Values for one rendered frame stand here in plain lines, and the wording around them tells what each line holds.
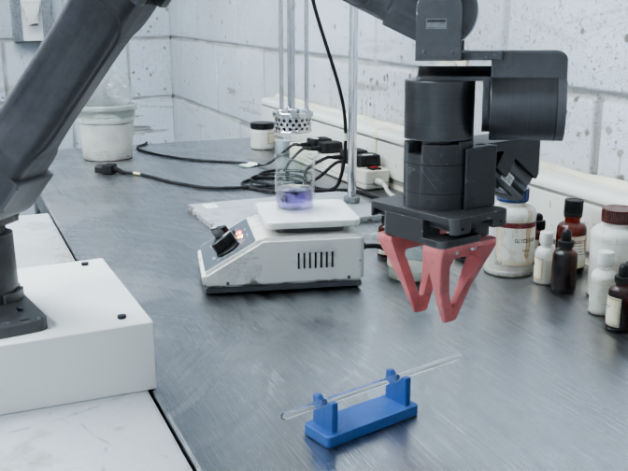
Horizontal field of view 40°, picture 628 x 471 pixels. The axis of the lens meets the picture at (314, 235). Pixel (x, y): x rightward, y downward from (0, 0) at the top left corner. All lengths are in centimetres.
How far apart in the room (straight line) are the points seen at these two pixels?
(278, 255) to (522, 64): 46
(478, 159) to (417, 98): 7
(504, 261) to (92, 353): 57
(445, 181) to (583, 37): 62
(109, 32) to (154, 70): 269
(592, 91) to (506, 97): 59
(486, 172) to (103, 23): 34
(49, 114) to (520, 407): 48
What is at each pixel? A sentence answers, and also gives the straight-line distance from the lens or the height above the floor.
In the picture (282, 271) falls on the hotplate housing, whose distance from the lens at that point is 106.
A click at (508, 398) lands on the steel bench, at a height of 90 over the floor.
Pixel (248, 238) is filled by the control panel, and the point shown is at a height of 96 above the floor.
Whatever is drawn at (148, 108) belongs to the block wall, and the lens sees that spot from 345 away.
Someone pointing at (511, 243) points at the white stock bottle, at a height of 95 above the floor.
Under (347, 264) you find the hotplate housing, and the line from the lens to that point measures 107.
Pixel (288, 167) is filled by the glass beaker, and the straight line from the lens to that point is 108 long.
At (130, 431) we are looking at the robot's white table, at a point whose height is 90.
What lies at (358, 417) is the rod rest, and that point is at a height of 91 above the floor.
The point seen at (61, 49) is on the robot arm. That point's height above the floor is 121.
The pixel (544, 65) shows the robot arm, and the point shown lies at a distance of 70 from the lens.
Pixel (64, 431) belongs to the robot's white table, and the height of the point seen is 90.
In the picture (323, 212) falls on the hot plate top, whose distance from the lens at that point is 110.
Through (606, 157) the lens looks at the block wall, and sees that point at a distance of 125.
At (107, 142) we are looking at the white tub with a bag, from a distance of 201.
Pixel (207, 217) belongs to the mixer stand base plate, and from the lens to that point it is 141.
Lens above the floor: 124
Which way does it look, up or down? 15 degrees down
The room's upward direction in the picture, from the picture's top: straight up
